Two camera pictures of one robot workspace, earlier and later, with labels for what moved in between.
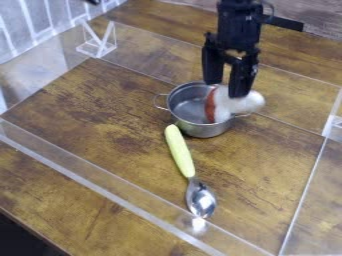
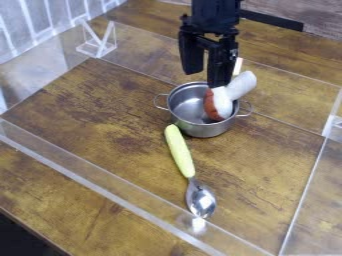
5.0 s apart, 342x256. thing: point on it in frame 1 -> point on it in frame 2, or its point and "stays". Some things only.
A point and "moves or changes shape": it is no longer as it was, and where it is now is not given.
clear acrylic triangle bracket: [94, 46] stays
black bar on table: [283, 22] stays
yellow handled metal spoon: [201, 199] stays
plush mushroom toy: [221, 106] moves or changes shape
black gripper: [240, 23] -> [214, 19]
